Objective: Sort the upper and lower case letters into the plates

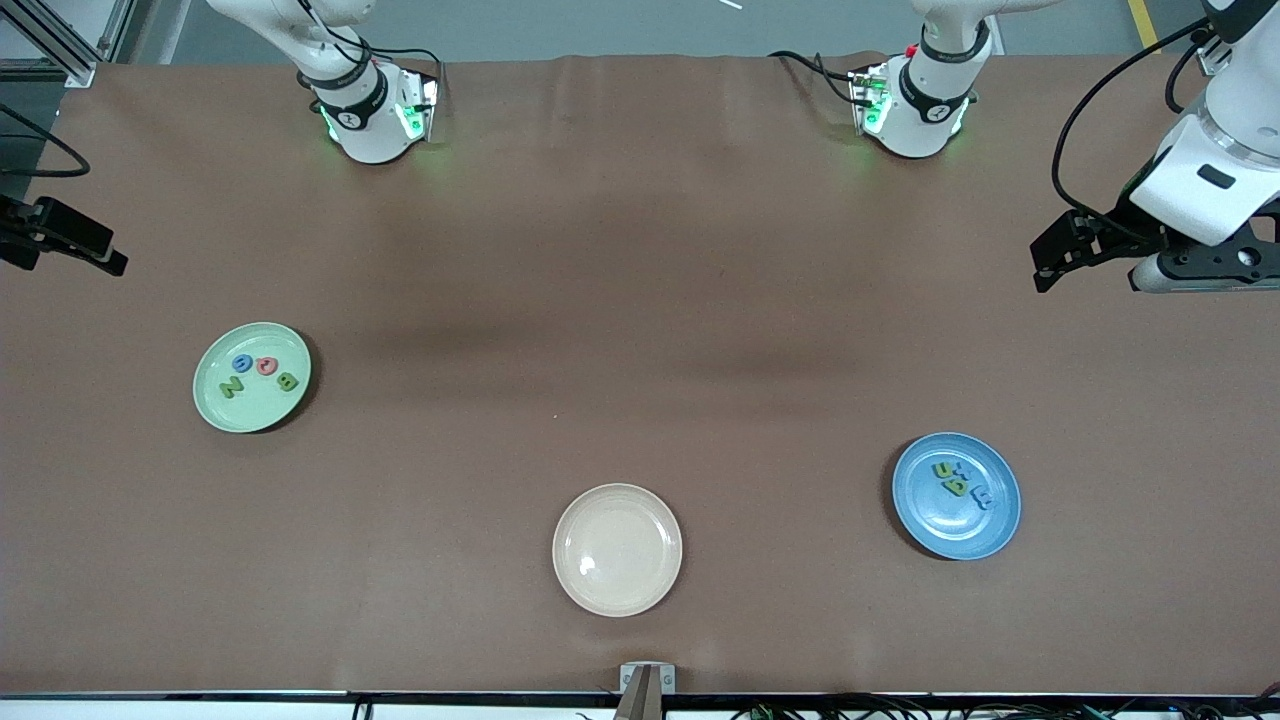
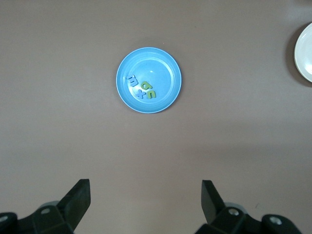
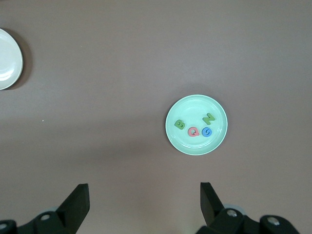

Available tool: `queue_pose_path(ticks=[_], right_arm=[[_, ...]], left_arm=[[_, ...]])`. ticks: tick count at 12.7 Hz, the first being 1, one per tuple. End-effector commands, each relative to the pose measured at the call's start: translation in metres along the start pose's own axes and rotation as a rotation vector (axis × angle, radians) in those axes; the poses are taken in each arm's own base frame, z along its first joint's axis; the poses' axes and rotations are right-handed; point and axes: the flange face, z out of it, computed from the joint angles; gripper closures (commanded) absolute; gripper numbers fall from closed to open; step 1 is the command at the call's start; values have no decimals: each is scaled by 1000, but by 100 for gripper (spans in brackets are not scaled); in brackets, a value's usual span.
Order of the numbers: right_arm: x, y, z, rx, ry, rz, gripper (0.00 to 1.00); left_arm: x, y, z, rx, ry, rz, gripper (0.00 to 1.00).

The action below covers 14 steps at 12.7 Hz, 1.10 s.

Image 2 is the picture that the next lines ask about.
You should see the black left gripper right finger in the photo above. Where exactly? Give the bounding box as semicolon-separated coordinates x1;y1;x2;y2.
195;179;303;234

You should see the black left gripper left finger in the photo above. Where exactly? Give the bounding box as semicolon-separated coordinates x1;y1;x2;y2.
0;179;91;234

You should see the blue foam letter m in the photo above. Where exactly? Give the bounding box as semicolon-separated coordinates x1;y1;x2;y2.
126;74;139;88

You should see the brown table cover sheet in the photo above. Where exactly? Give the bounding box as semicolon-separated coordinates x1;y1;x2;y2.
0;0;312;234

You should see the blue round plate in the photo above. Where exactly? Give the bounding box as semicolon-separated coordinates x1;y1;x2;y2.
115;46;182;114

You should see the beige round plate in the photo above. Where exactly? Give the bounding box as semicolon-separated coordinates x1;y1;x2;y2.
293;21;312;83

